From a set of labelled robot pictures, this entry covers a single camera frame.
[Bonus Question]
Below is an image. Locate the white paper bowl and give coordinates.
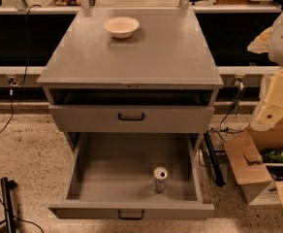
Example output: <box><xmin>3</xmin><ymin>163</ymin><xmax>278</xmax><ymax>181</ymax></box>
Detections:
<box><xmin>104</xmin><ymin>17</ymin><xmax>140</xmax><ymax>39</ymax></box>

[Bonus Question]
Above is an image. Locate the black cable left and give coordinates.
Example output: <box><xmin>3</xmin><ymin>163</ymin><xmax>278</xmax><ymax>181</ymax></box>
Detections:
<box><xmin>0</xmin><ymin>4</ymin><xmax>43</xmax><ymax>146</ymax></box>

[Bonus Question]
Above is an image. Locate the closed grey upper drawer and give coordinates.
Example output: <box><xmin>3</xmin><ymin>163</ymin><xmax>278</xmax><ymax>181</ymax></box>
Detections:
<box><xmin>49</xmin><ymin>105</ymin><xmax>214</xmax><ymax>133</ymax></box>

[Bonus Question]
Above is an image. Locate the black bar on floor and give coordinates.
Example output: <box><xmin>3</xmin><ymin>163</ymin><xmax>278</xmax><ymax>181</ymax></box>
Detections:
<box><xmin>204</xmin><ymin>132</ymin><xmax>226</xmax><ymax>187</ymax></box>

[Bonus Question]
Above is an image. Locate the brown cardboard box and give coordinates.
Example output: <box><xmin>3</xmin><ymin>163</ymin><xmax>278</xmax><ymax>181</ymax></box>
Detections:
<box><xmin>225</xmin><ymin>118</ymin><xmax>283</xmax><ymax>206</ymax></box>

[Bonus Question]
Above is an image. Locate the open grey middle drawer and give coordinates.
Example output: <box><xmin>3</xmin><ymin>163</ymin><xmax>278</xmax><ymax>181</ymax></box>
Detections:
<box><xmin>49</xmin><ymin>133</ymin><xmax>214</xmax><ymax>220</ymax></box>

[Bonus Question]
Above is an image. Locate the grey wooden drawer cabinet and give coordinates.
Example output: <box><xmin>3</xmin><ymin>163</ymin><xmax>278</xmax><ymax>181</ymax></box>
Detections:
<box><xmin>38</xmin><ymin>8</ymin><xmax>223</xmax><ymax>147</ymax></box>

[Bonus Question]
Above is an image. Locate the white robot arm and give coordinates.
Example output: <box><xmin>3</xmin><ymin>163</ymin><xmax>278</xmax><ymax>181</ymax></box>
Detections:
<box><xmin>247</xmin><ymin>12</ymin><xmax>283</xmax><ymax>131</ymax></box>

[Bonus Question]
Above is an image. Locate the silver redbull can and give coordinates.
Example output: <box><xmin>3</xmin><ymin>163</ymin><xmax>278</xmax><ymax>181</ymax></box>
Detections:
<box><xmin>153</xmin><ymin>167</ymin><xmax>169</xmax><ymax>193</ymax></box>

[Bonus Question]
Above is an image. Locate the black stand bottom left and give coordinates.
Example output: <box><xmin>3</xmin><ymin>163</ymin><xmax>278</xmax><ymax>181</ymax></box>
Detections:
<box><xmin>0</xmin><ymin>178</ymin><xmax>16</xmax><ymax>233</ymax></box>

